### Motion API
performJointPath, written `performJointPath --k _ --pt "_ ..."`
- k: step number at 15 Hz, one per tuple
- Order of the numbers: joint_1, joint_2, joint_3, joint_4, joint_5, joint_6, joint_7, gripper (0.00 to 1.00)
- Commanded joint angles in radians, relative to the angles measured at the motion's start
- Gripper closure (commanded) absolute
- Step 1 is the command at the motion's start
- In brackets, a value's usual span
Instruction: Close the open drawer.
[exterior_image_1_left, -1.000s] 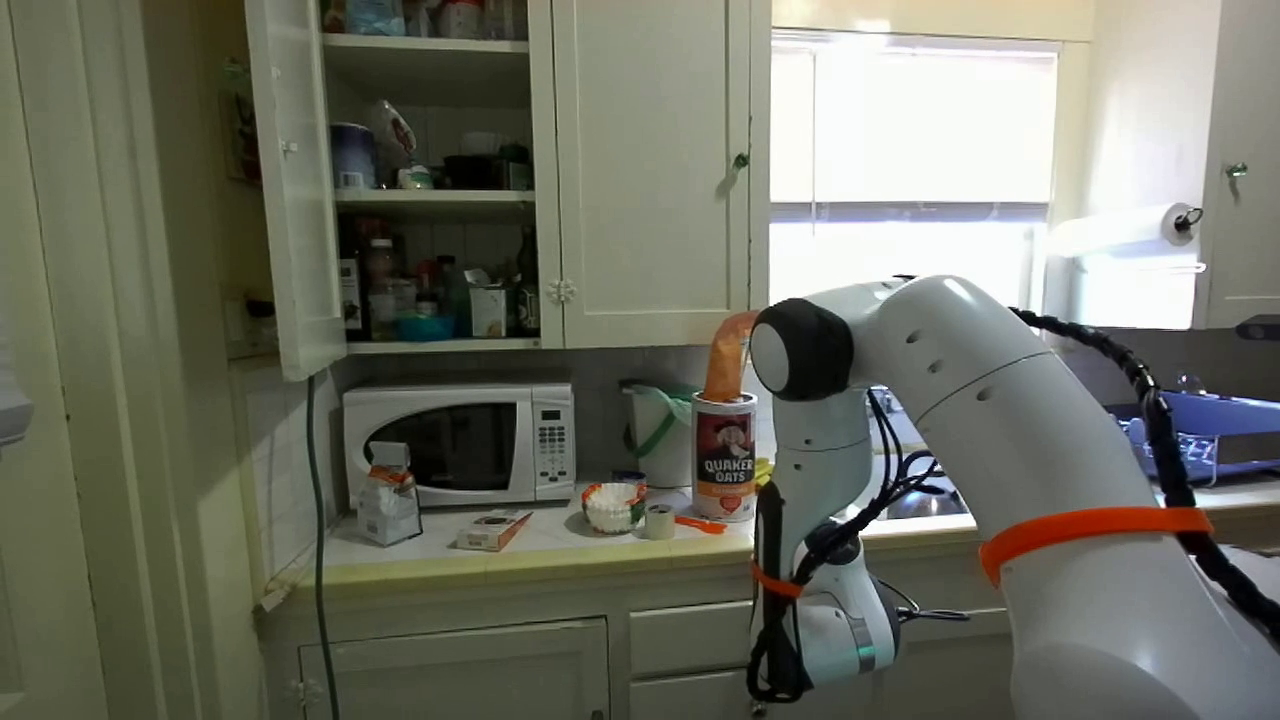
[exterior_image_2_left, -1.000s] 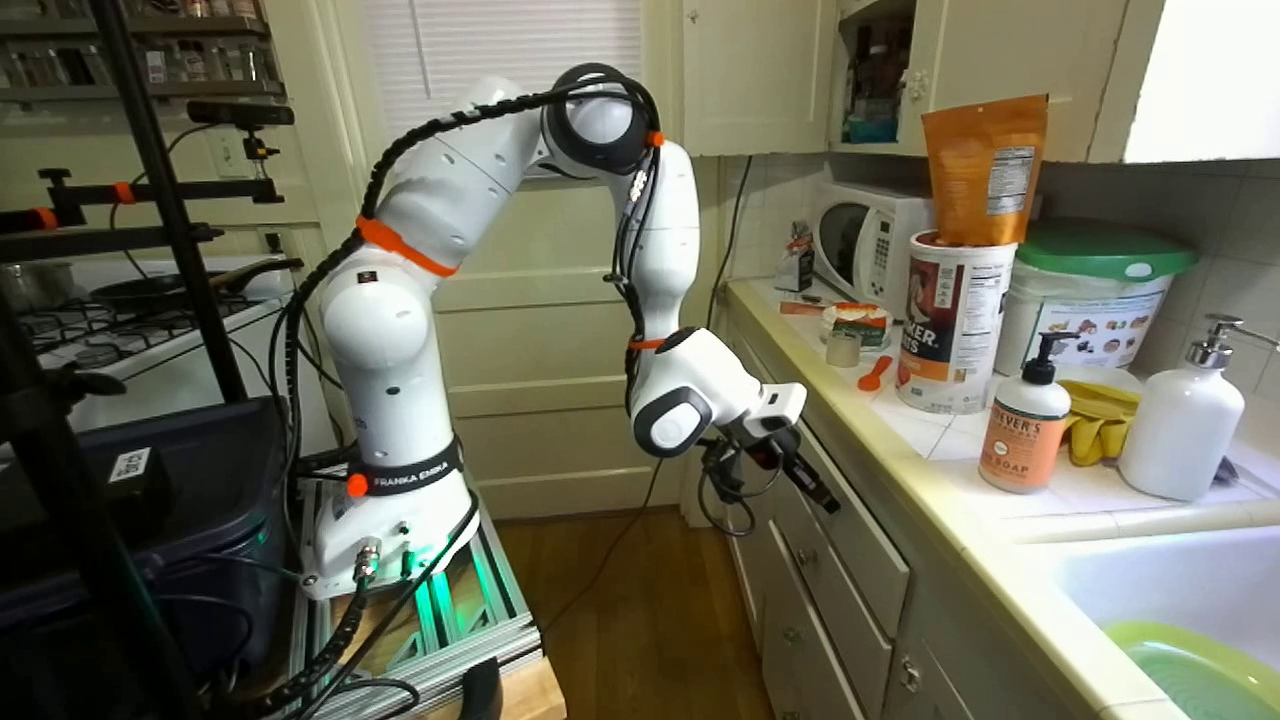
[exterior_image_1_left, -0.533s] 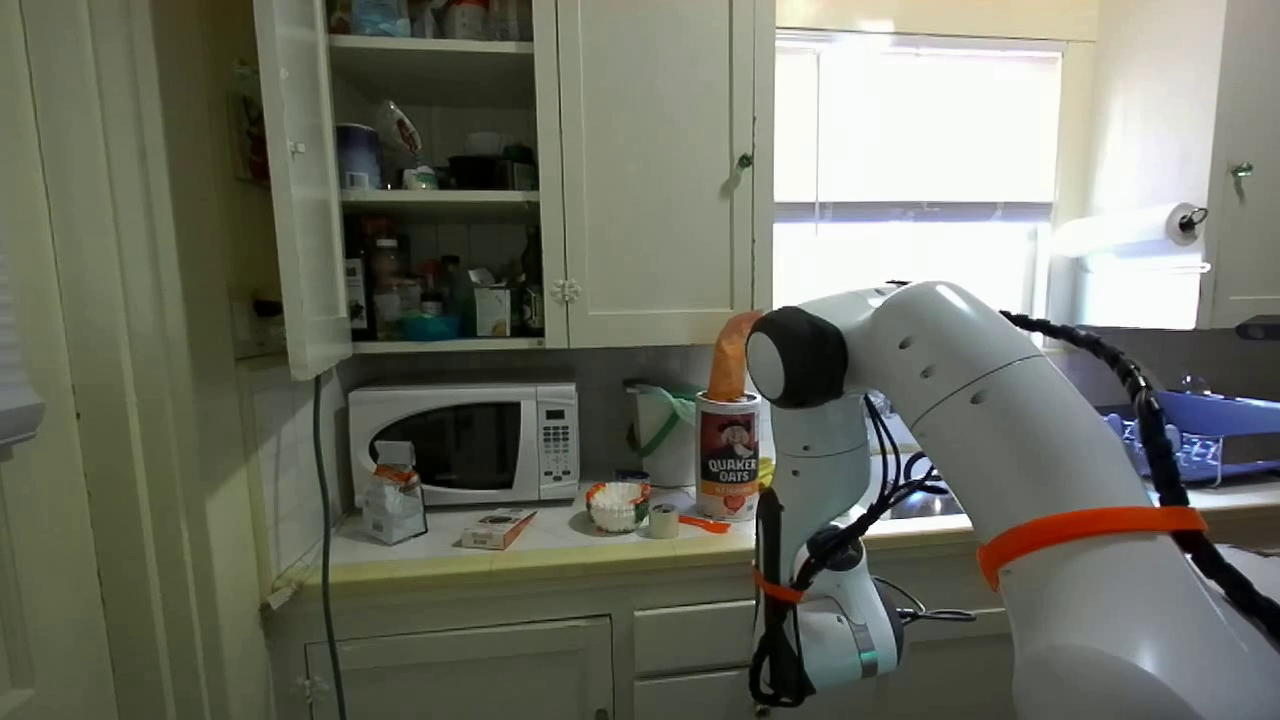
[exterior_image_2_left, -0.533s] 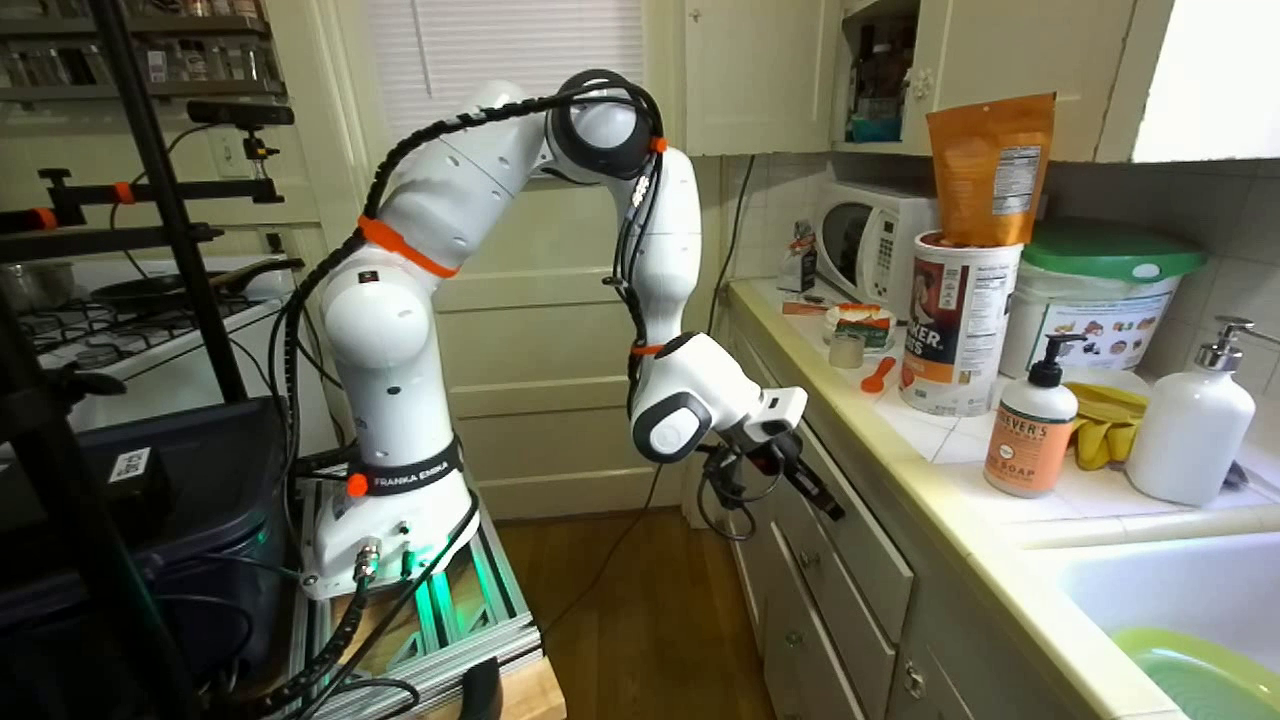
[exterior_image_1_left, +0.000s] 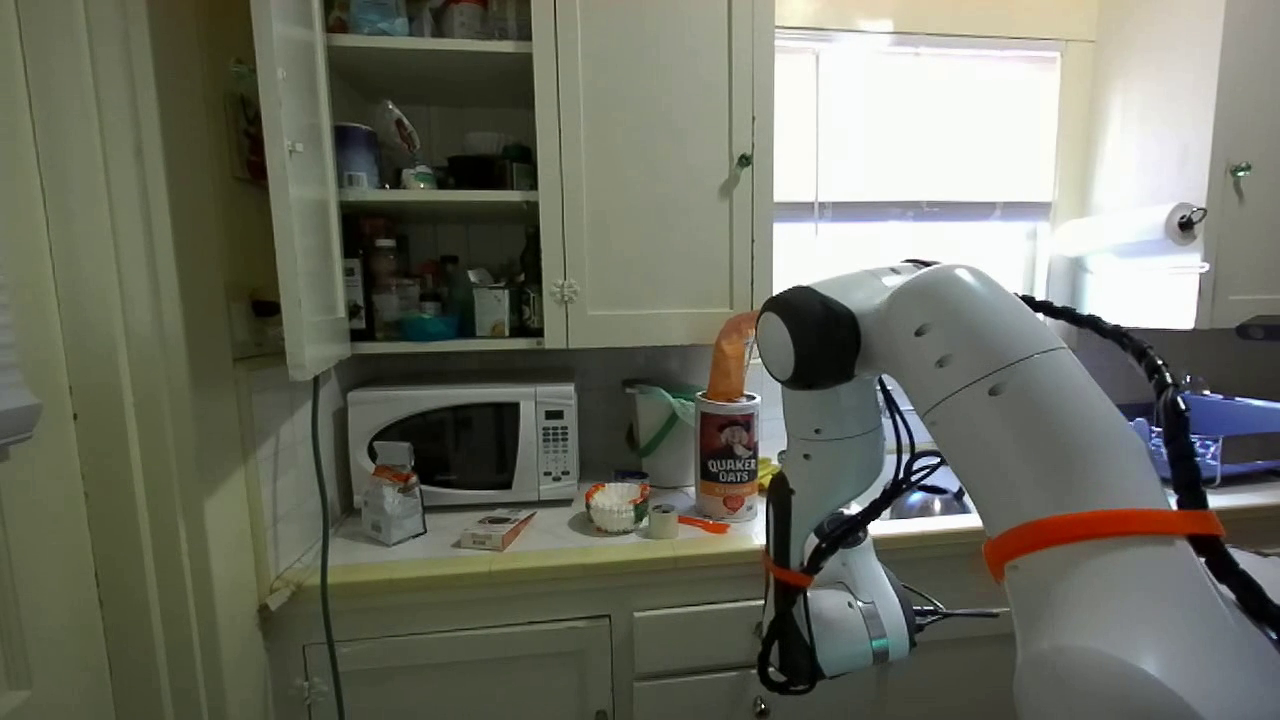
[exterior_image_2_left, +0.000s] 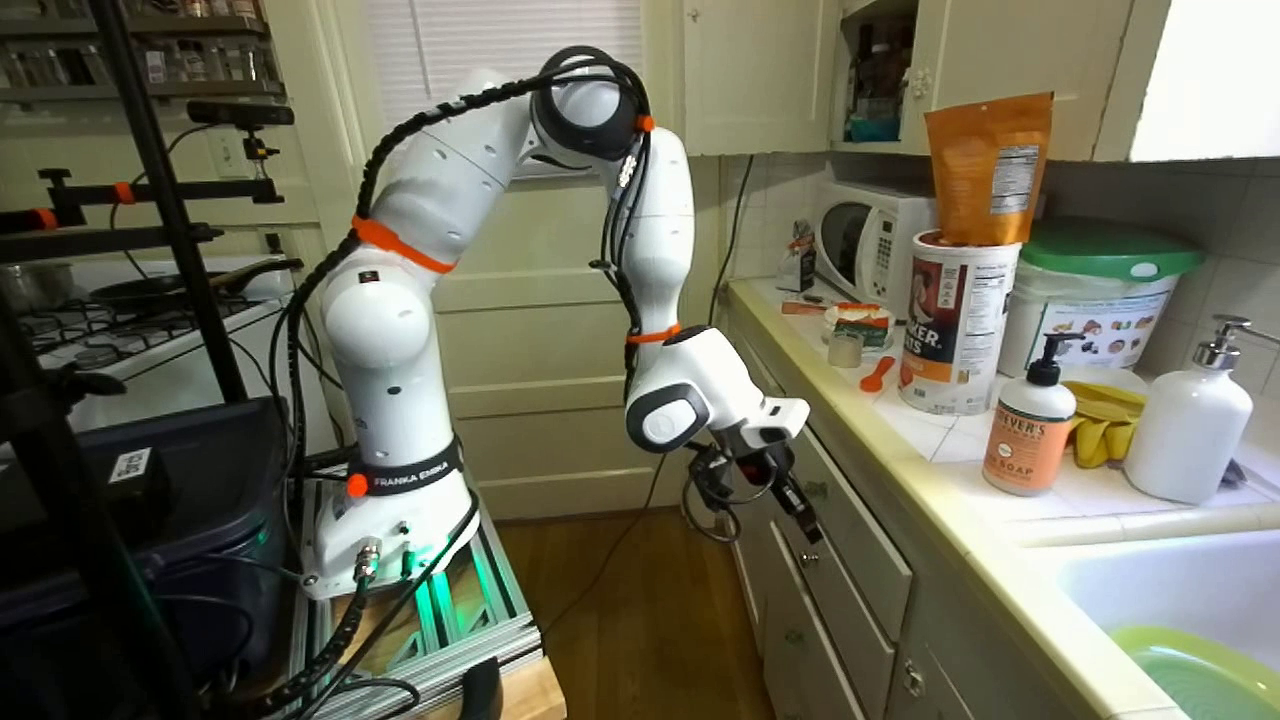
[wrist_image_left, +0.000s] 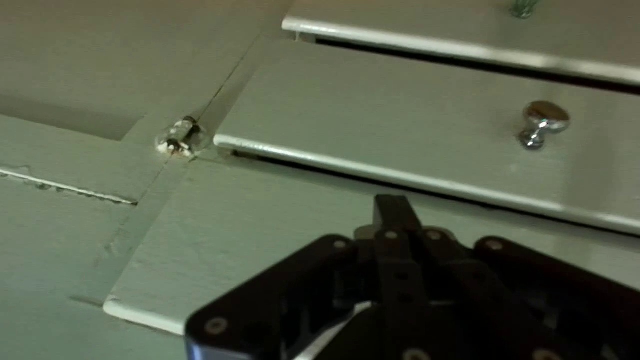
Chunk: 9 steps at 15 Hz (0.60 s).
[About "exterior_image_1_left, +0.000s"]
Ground orange plastic utensil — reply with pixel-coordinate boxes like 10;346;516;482
670;507;737;541

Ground wall outlet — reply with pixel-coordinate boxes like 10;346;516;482
225;291;283;365

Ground white lower cabinets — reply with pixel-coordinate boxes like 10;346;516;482
256;548;1025;720

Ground small white cup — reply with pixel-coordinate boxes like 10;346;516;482
638;493;685;542

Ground white box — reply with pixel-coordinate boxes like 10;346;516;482
467;283;516;343

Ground paper towel roll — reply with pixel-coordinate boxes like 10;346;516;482
1049;199;1210;261

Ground white microwave oven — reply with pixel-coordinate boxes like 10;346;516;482
342;380;585;513

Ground jar on counter left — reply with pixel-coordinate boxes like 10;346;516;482
355;435;430;548

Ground blue white jug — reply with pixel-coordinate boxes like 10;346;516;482
330;117;389;193

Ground teal bowl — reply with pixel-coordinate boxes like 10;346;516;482
397;306;461;343

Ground oatmeal canister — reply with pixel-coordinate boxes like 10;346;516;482
691;389;764;523

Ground white upper wall cabinet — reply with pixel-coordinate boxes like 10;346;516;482
243;0;780;384

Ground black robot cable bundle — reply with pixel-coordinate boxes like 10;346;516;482
1015;291;1280;636

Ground dark power cord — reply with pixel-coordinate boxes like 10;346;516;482
302;371;349;720

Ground blue plastic tray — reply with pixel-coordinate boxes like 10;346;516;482
1121;384;1280;488

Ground orange snack pouch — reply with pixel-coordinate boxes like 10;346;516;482
698;306;764;408

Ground bright kitchen window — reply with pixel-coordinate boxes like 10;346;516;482
769;26;1068;304

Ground flat printed packet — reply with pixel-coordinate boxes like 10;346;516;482
449;507;539;555

